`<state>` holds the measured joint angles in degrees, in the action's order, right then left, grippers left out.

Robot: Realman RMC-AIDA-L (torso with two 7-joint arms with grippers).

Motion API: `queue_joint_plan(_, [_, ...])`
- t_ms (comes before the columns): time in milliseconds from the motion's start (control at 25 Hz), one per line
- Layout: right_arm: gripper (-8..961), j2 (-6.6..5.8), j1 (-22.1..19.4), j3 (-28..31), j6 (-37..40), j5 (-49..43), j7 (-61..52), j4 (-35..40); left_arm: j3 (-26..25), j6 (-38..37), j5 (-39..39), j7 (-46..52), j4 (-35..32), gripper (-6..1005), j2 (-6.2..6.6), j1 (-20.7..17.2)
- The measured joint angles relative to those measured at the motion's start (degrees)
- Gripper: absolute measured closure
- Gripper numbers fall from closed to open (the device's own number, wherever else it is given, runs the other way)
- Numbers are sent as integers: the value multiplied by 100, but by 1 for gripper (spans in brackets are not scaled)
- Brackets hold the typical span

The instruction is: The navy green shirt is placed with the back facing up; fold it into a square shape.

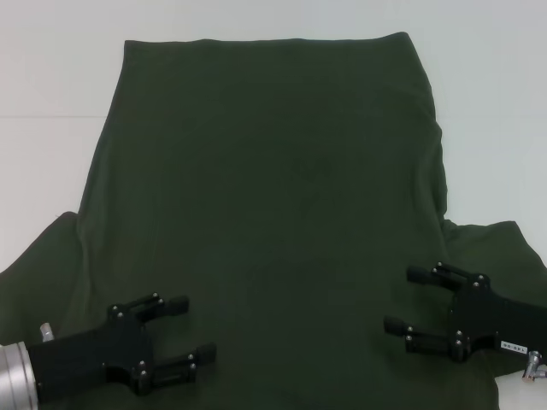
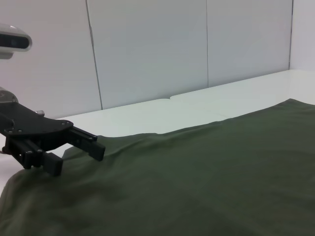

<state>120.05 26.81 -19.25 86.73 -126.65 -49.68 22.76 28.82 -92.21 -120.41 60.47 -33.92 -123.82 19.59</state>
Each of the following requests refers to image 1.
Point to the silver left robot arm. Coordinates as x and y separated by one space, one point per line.
15 371

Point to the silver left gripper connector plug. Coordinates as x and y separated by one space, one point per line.
47 332

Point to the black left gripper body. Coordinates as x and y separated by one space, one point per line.
85 354

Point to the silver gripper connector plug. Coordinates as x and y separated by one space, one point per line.
534 362
47 332

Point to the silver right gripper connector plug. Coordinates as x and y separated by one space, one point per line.
534 362

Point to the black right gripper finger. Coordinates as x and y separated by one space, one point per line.
396 325
419 274

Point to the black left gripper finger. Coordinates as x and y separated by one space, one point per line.
205 353
175 305

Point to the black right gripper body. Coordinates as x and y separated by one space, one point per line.
495 318

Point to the dark green t-shirt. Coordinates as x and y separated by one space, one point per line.
273 171

